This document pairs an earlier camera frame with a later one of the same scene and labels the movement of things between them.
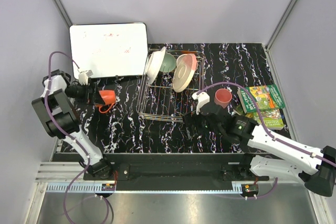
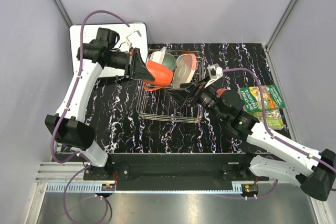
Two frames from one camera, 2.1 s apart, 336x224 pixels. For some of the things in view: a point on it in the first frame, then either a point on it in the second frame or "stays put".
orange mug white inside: (109, 97) -> (162, 75)
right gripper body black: (201, 124) -> (203, 96)
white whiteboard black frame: (109, 50) stays put
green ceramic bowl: (169, 63) stays put
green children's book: (267, 97) stays put
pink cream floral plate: (186, 65) stays put
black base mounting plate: (175, 169) stays put
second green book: (272, 118) stays put
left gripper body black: (81, 92) -> (130, 62)
